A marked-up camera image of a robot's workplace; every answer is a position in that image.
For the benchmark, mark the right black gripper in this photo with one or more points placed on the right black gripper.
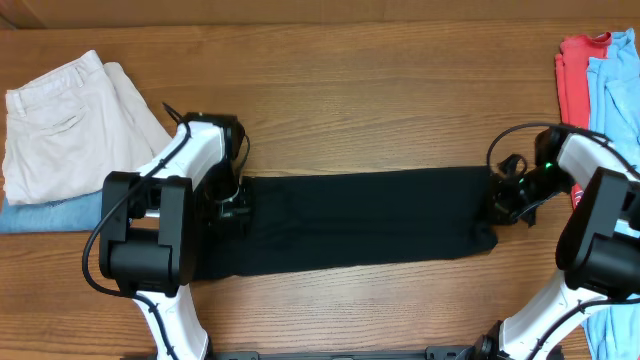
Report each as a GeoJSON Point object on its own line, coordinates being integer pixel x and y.
{"type": "Point", "coordinates": [503, 210]}

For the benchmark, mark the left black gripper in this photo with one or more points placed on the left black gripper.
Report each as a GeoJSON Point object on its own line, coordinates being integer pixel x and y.
{"type": "Point", "coordinates": [242, 209]}

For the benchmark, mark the black t-shirt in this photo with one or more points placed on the black t-shirt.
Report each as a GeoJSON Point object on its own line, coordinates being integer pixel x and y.
{"type": "Point", "coordinates": [317, 222]}

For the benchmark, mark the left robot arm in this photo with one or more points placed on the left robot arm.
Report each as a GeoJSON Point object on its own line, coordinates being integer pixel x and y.
{"type": "Point", "coordinates": [156, 218]}

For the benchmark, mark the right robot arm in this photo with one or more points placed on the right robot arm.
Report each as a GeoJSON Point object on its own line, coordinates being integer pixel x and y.
{"type": "Point", "coordinates": [597, 254]}

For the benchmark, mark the red t-shirt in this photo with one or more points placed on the red t-shirt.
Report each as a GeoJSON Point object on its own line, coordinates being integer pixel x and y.
{"type": "Point", "coordinates": [571, 75]}

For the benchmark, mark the blue folded jeans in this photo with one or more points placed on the blue folded jeans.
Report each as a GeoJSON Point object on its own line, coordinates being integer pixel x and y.
{"type": "Point", "coordinates": [76, 214]}

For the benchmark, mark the light blue t-shirt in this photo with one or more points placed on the light blue t-shirt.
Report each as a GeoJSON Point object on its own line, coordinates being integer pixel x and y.
{"type": "Point", "coordinates": [613, 82]}

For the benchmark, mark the beige folded trousers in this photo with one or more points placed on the beige folded trousers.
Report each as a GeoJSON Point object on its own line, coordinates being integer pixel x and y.
{"type": "Point", "coordinates": [68, 129]}

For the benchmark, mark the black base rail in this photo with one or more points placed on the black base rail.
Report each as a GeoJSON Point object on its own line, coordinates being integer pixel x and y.
{"type": "Point", "coordinates": [430, 353]}

